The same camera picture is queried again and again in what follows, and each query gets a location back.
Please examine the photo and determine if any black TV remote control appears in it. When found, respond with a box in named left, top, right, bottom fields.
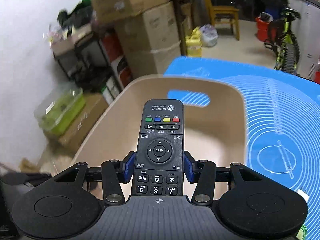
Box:
left=131, top=99, right=184, bottom=197

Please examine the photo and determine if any small white box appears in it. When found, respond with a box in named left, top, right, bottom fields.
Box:
left=297, top=189, right=309, bottom=203

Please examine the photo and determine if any floor cardboard box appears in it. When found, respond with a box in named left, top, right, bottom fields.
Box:
left=58, top=93, right=108, bottom=153

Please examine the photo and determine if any green lidded plastic container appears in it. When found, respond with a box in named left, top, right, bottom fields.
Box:
left=34, top=83, right=86, bottom=137

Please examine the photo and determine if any blue silicone baking mat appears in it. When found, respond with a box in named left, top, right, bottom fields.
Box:
left=166, top=57, right=319, bottom=239

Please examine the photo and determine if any beige plastic storage basket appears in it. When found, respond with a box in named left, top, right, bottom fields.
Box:
left=73, top=75, right=247, bottom=167

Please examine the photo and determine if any black metal shelf rack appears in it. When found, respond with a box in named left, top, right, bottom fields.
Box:
left=50, top=24, right=123, bottom=89

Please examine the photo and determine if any green black bicycle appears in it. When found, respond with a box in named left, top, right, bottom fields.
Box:
left=264, top=0, right=301, bottom=75

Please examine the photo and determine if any yellow detergent jug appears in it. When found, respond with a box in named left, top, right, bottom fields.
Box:
left=185, top=27, right=202, bottom=57

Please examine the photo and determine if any white plastic bag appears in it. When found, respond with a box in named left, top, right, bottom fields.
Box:
left=200, top=24, right=218, bottom=47

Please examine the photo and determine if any red plastic bucket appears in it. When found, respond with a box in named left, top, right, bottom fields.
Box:
left=255, top=12, right=276, bottom=42

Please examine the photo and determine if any white chest freezer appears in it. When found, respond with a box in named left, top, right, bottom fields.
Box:
left=288, top=0, right=319, bottom=80

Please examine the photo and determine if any lower cardboard box stack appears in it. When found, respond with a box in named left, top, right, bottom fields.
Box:
left=115, top=2, right=181, bottom=79

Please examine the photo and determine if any wooden chair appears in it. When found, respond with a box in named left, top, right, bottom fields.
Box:
left=204, top=0, right=240, bottom=41

